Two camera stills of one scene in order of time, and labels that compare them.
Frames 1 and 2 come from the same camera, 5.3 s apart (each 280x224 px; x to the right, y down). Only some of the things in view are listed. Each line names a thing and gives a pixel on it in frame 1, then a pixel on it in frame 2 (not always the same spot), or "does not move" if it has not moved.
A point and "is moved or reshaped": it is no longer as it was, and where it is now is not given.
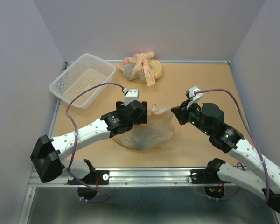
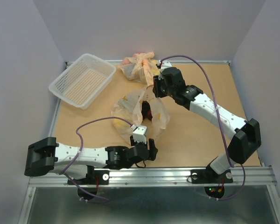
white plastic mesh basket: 87,71 does not move
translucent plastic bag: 155,134 is moved or reshaped
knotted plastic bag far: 142,67 does not move
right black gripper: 181,112 to 156,87
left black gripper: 142,119 to 152,149
